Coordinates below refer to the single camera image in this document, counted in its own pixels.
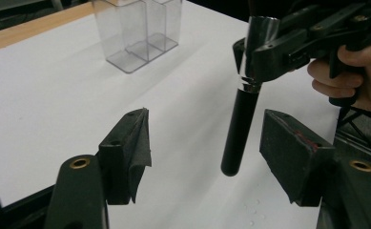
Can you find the black makeup brush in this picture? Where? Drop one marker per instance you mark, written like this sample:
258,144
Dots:
240,127

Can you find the clear acrylic organizer box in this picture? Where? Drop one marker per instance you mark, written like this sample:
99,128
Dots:
132,54

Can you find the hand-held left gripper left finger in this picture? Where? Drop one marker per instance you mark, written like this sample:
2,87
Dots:
122,159

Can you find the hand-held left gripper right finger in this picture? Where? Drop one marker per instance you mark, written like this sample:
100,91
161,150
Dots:
294,159

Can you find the black metal stand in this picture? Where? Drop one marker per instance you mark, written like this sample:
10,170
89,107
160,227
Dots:
361,127

